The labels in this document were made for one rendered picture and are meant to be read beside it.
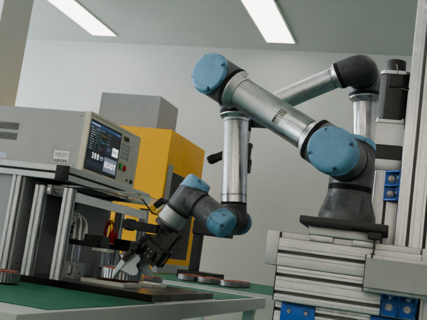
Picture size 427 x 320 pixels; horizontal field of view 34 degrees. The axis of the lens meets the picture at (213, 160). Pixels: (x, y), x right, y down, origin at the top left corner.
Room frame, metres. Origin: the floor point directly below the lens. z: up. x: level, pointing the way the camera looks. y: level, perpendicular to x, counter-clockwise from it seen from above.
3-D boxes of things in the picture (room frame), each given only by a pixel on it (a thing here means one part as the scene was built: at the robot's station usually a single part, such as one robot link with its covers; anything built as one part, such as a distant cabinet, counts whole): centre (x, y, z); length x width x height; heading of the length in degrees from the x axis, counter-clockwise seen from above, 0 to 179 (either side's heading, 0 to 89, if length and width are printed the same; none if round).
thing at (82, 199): (2.46, 0.33, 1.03); 0.62 x 0.01 x 0.03; 163
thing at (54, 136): (2.54, 0.54, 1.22); 0.44 x 0.39 x 0.20; 163
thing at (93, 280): (2.32, 0.27, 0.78); 0.15 x 0.15 x 0.01; 73
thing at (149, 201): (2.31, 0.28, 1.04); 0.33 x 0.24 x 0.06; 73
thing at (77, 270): (2.36, 0.41, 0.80); 0.07 x 0.05 x 0.06; 163
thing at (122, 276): (2.01, 0.21, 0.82); 0.11 x 0.11 x 0.04
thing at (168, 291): (2.44, 0.25, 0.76); 0.64 x 0.47 x 0.02; 163
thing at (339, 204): (1.88, -0.37, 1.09); 0.15 x 0.15 x 0.10
